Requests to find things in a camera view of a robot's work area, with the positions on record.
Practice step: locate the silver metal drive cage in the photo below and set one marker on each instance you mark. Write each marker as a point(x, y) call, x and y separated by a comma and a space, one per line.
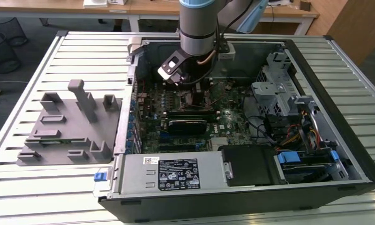
point(268, 90)

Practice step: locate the silver power supply unit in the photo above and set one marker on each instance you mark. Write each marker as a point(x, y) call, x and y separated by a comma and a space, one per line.
point(137, 173)

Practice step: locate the wooden desk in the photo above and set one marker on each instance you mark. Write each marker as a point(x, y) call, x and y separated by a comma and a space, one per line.
point(33, 10)
point(287, 12)

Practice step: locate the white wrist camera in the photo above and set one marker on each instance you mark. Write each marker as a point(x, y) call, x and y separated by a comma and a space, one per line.
point(171, 66)

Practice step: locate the black open PC case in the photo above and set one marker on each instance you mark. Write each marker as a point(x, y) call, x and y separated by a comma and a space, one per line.
point(205, 208)

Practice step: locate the green RAM stick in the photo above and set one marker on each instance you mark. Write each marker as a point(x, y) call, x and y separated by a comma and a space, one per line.
point(189, 119)

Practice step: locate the blue disk carrier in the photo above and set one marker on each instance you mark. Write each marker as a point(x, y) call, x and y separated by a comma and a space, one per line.
point(288, 159)

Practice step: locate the black RAM slot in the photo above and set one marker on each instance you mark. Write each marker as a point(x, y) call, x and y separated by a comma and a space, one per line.
point(189, 114)
point(175, 111)

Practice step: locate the wooden cabinet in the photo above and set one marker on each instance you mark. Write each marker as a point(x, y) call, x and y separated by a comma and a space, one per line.
point(362, 28)

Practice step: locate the blue case latch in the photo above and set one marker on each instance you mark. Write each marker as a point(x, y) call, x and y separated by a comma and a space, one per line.
point(100, 177)

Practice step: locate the grey parts rack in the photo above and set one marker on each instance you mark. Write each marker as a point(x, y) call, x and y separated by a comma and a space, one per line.
point(75, 117)

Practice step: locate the small graphics card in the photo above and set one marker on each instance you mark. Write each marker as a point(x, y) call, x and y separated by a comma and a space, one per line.
point(187, 127)

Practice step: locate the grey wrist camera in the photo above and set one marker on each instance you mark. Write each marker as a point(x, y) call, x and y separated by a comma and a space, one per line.
point(225, 50)

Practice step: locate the small brown box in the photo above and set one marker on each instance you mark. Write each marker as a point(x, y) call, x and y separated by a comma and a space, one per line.
point(304, 5)

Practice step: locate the white box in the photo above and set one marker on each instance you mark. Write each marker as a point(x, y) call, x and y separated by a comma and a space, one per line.
point(95, 3)
point(116, 2)

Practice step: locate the black plastic shroud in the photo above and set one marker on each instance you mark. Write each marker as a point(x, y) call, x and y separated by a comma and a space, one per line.
point(249, 164)

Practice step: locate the green motherboard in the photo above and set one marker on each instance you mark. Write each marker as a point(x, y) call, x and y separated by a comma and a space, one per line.
point(233, 117)

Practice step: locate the blue disk bay latch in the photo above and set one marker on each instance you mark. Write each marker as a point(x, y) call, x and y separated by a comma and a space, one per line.
point(334, 156)

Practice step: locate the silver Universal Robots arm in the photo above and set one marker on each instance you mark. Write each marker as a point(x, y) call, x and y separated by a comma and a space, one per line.
point(196, 28)

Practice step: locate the CPU socket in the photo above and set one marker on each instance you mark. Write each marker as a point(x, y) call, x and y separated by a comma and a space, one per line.
point(183, 103)

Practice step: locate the silver chipset heatsink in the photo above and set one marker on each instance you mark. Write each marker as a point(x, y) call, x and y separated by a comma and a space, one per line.
point(219, 141)

